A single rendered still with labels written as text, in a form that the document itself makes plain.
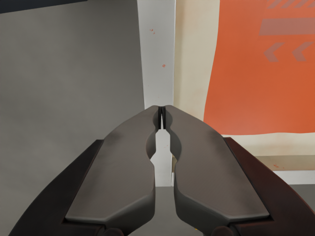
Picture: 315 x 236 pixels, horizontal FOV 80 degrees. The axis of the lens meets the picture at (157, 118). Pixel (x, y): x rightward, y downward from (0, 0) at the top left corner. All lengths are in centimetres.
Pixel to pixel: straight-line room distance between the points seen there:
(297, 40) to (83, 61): 120
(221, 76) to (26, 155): 191
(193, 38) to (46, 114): 149
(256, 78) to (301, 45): 6
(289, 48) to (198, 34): 12
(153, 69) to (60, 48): 117
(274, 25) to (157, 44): 14
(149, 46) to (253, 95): 17
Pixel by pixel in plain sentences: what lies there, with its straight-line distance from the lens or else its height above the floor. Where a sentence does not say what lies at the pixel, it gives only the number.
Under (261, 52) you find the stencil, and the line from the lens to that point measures 29.
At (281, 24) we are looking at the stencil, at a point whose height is 95.
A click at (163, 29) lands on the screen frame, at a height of 99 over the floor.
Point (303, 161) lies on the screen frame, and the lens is 43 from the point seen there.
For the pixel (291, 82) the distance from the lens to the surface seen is 33.
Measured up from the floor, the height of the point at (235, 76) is 95.
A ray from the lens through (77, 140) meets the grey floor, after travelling 172.
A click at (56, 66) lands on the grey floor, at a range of 143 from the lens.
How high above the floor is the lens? 120
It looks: 56 degrees down
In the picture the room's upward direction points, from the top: 180 degrees clockwise
